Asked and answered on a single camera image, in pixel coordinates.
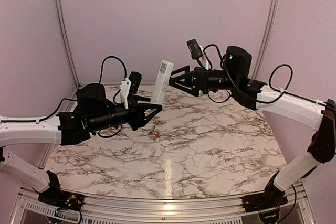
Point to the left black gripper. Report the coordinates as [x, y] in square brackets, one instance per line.
[137, 112]

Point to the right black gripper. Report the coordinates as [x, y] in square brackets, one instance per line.
[200, 82]

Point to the white remote control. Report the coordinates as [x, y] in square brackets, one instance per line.
[162, 82]

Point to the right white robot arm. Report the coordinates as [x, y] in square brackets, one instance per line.
[257, 95]

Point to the orange AAA battery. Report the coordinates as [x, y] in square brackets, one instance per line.
[156, 136]

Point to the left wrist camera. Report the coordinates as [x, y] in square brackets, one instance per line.
[135, 78]

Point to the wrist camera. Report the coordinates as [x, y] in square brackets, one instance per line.
[195, 49]
[135, 78]

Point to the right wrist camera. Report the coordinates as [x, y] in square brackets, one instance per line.
[195, 49]

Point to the right aluminium frame post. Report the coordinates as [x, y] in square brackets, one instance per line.
[270, 21]

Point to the aluminium frame post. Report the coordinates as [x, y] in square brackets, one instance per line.
[270, 21]
[66, 42]

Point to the front aluminium rail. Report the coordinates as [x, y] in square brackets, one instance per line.
[108, 209]

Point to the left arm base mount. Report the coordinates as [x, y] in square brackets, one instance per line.
[62, 199]

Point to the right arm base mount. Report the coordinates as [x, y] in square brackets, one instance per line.
[262, 201]

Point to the left aluminium frame post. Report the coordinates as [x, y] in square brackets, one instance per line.
[66, 42]

